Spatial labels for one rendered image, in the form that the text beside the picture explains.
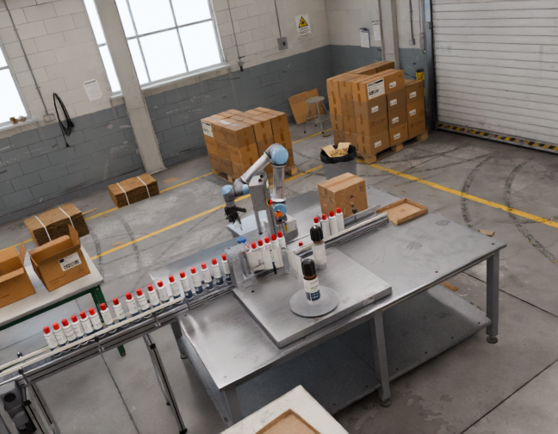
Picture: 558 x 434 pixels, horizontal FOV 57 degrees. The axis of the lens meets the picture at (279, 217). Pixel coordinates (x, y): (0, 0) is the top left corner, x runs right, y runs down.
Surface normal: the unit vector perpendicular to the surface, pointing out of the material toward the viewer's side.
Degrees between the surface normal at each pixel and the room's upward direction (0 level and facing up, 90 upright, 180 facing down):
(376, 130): 92
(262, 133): 90
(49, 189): 90
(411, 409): 0
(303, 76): 90
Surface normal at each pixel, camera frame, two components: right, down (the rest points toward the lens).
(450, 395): -0.17, -0.88
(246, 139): 0.55, 0.29
